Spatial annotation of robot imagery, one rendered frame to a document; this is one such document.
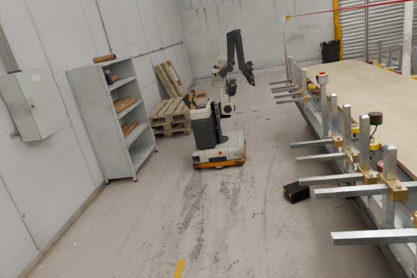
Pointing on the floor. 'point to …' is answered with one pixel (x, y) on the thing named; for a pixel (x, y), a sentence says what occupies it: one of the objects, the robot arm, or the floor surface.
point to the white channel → (408, 20)
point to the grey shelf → (119, 153)
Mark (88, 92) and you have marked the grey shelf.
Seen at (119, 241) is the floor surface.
